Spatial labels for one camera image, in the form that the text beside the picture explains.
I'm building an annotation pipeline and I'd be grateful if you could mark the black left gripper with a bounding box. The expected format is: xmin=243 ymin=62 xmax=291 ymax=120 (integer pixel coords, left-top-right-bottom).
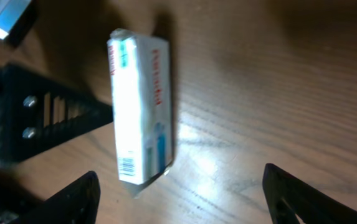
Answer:
xmin=0 ymin=64 xmax=113 ymax=167

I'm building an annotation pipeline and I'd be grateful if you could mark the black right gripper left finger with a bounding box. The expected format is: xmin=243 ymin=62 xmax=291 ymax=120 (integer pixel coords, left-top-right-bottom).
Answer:
xmin=16 ymin=171 xmax=100 ymax=224

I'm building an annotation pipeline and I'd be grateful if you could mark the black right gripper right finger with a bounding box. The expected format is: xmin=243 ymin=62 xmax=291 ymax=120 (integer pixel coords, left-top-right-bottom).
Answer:
xmin=262 ymin=163 xmax=357 ymax=224

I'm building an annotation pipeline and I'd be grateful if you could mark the white green carton box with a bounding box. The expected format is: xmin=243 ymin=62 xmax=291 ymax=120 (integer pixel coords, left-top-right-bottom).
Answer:
xmin=107 ymin=29 xmax=174 ymax=197

